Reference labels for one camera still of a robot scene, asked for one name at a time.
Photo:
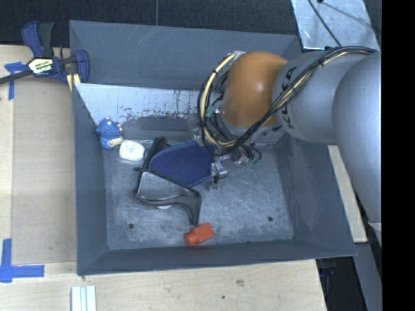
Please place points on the red plastic block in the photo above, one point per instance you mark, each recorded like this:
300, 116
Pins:
199, 234

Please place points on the black-framed blue sunglasses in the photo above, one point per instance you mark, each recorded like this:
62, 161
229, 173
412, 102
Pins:
181, 164

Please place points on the grey metal bin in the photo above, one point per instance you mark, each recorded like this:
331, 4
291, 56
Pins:
246, 206

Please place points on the white rounded packet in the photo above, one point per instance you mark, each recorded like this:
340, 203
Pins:
131, 150

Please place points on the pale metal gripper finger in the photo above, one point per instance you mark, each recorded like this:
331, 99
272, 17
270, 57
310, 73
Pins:
220, 170

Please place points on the blue toy animal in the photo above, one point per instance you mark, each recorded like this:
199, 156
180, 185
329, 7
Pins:
108, 134

